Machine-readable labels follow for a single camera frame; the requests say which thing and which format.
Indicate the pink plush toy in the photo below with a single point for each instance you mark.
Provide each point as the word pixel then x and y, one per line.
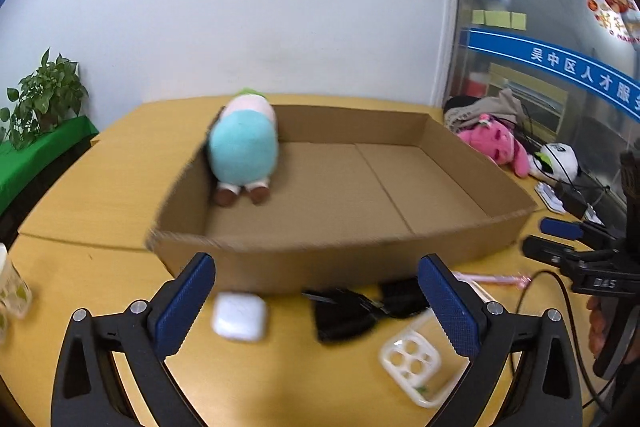
pixel 492 142

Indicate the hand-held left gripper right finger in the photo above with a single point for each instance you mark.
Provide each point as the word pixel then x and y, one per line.
pixel 450 312

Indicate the blue window banner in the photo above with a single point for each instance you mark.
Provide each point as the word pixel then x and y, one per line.
pixel 550 62

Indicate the black sunglasses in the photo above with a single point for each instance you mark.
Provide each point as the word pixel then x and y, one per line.
pixel 345 322

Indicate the white phone case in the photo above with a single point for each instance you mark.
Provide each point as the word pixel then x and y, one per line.
pixel 400 362

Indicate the white card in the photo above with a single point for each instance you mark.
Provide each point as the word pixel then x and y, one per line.
pixel 549 198

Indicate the yellow sticky note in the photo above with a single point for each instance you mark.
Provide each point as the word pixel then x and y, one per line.
pixel 478 17
pixel 518 21
pixel 497 19

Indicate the person's right hand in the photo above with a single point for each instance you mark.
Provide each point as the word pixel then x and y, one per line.
pixel 596 327

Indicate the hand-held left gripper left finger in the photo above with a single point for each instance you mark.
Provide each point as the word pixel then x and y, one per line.
pixel 182 307

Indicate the white earbuds case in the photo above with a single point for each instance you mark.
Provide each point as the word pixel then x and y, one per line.
pixel 237 317

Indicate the pink pen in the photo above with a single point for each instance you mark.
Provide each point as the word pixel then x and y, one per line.
pixel 500 280

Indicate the panda plush toy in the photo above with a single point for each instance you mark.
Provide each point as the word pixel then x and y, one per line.
pixel 560 159

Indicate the round festive window sticker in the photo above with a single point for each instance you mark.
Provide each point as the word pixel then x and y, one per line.
pixel 610 2

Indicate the black power adapter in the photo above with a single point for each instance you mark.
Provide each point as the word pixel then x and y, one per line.
pixel 575 202

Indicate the grey cloth pile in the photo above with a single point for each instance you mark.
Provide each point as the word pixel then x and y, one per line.
pixel 500 107

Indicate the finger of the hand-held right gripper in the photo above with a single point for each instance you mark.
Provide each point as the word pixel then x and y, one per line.
pixel 562 228
pixel 545 251

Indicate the brown cardboard box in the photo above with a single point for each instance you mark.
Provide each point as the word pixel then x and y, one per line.
pixel 350 187

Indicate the pink and teal plush pig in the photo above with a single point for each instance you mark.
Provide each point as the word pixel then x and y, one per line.
pixel 242 147

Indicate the green cloth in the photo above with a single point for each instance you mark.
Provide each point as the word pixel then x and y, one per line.
pixel 30 162

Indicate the green potted plant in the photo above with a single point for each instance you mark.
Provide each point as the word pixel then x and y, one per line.
pixel 45 92

